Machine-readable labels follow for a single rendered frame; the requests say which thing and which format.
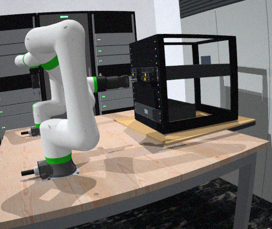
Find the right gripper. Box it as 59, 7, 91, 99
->
96, 73, 137, 93

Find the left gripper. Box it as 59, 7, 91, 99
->
28, 68, 40, 93

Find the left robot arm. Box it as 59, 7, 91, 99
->
15, 52, 66, 136

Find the black open rack frame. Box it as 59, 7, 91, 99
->
129, 34, 238, 135

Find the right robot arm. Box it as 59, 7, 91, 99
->
21, 20, 100, 179

